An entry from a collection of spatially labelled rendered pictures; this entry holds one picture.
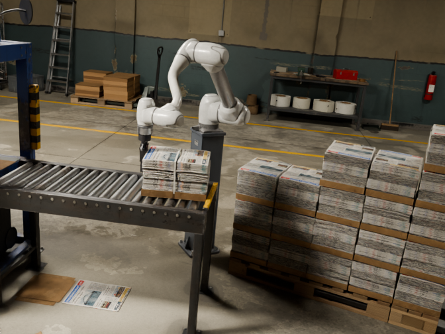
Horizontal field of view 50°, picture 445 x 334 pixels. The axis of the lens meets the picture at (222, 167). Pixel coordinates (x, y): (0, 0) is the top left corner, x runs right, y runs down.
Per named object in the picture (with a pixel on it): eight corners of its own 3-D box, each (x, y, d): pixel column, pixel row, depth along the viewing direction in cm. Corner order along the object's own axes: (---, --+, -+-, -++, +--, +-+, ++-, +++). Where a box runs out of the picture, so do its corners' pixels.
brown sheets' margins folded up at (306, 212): (247, 236, 385) (254, 177, 370) (396, 278, 342) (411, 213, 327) (229, 256, 352) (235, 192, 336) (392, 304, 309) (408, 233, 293)
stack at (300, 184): (246, 252, 390) (256, 156, 365) (393, 295, 347) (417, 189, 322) (226, 273, 356) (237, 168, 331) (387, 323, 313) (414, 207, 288)
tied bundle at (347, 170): (328, 171, 344) (334, 140, 337) (370, 179, 334) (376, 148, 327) (318, 185, 310) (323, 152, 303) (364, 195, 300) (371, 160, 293)
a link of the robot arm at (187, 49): (171, 50, 296) (191, 53, 290) (185, 32, 305) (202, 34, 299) (177, 66, 306) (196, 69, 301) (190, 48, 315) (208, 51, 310)
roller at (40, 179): (63, 171, 316) (62, 164, 315) (26, 197, 272) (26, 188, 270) (55, 171, 317) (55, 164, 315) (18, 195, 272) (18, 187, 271)
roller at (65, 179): (81, 174, 315) (81, 167, 314) (48, 199, 271) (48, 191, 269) (74, 173, 316) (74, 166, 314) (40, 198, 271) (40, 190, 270)
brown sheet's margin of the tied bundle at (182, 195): (208, 185, 301) (209, 178, 299) (205, 201, 273) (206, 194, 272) (183, 182, 301) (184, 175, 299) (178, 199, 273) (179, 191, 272)
